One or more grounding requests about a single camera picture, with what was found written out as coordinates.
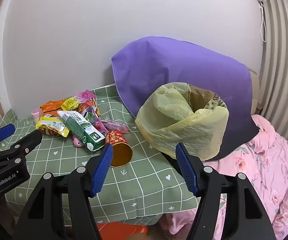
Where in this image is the dotted waste bin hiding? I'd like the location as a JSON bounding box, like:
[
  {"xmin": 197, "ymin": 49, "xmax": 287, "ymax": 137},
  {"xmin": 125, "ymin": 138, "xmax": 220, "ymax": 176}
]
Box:
[{"xmin": 204, "ymin": 94, "xmax": 228, "ymax": 112}]

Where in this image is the pink flat packet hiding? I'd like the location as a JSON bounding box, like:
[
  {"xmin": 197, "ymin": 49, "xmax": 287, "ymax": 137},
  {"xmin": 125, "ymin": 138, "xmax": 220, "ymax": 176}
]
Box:
[{"xmin": 100, "ymin": 120, "xmax": 131, "ymax": 134}]

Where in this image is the white air conditioner cord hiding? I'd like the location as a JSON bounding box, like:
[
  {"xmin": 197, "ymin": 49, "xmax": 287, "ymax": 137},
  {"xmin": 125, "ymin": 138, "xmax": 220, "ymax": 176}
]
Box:
[{"xmin": 259, "ymin": 1, "xmax": 268, "ymax": 43}]

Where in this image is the yellow and pink snack packet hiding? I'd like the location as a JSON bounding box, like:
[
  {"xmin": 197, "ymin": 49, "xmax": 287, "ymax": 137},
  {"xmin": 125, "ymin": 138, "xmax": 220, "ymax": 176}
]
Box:
[{"xmin": 61, "ymin": 90, "xmax": 97, "ymax": 111}]

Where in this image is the yellow wafer snack packet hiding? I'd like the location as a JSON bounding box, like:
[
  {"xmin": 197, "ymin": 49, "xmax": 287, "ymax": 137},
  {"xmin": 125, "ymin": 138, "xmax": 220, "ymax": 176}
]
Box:
[{"xmin": 36, "ymin": 116, "xmax": 70, "ymax": 138}]

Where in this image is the purple cloth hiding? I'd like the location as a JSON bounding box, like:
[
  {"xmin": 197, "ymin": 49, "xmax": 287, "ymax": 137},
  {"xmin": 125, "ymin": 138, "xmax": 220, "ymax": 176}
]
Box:
[{"xmin": 111, "ymin": 37, "xmax": 260, "ymax": 162}]

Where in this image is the pink floral blanket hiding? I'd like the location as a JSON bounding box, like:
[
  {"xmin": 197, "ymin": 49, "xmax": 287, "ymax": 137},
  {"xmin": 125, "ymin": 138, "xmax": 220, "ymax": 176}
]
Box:
[{"xmin": 162, "ymin": 114, "xmax": 288, "ymax": 240}]

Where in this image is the pink cartoon drink carton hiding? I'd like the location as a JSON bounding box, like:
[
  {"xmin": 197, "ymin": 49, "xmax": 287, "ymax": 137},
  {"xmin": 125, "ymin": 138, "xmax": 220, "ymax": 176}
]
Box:
[{"xmin": 83, "ymin": 105, "xmax": 108, "ymax": 133}]

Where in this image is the red and gold paper tube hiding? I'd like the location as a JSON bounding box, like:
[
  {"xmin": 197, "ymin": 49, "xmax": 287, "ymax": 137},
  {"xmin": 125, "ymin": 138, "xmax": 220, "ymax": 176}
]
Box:
[{"xmin": 105, "ymin": 130, "xmax": 134, "ymax": 168}]

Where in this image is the beige striped curtain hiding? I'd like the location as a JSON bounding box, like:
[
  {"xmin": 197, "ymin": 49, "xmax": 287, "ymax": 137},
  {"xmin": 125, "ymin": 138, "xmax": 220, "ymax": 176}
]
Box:
[{"xmin": 259, "ymin": 0, "xmax": 288, "ymax": 145}]

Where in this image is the small pink bottle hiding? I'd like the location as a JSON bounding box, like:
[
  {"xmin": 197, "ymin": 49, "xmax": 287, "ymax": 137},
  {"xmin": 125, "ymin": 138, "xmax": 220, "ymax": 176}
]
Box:
[{"xmin": 32, "ymin": 108, "xmax": 42, "ymax": 123}]

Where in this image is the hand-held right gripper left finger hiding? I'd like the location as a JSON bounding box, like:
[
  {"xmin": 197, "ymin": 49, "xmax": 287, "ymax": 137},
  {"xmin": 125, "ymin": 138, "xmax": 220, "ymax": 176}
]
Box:
[{"xmin": 13, "ymin": 144, "xmax": 114, "ymax": 240}]

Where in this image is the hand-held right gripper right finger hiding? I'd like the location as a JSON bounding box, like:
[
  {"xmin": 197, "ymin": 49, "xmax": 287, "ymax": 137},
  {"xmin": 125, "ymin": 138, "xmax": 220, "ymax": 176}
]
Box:
[{"xmin": 175, "ymin": 142, "xmax": 277, "ymax": 240}]

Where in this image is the green and white carton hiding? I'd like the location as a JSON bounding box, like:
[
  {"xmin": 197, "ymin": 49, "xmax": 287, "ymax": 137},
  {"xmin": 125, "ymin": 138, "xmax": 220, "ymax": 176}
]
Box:
[{"xmin": 56, "ymin": 110, "xmax": 106, "ymax": 152}]

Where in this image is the green checked tablecloth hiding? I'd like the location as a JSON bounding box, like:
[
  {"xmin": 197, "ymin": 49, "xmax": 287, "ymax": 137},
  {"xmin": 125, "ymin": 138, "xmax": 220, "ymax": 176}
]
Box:
[{"xmin": 0, "ymin": 84, "xmax": 202, "ymax": 224}]

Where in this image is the orange snack bag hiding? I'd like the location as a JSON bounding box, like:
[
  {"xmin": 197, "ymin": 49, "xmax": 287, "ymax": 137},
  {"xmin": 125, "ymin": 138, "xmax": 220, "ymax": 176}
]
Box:
[{"xmin": 40, "ymin": 100, "xmax": 68, "ymax": 118}]

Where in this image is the orange plastic stool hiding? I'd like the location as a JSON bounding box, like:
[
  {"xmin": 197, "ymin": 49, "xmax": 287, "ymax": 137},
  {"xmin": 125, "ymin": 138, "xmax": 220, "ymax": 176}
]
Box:
[{"xmin": 96, "ymin": 221, "xmax": 149, "ymax": 240}]

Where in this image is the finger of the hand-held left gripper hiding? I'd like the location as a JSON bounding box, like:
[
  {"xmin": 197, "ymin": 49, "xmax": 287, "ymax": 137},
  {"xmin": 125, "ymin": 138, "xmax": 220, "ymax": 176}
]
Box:
[
  {"xmin": 8, "ymin": 129, "xmax": 43, "ymax": 159},
  {"xmin": 0, "ymin": 124, "xmax": 16, "ymax": 154}
]

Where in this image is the red orange snack packet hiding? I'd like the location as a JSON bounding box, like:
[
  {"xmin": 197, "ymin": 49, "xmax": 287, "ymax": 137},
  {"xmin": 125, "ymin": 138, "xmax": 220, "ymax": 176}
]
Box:
[{"xmin": 76, "ymin": 99, "xmax": 101, "ymax": 117}]

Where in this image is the pink plastic toy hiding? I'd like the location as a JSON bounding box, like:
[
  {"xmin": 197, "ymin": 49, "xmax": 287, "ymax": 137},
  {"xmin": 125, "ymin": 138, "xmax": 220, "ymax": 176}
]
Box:
[{"xmin": 70, "ymin": 135, "xmax": 84, "ymax": 148}]

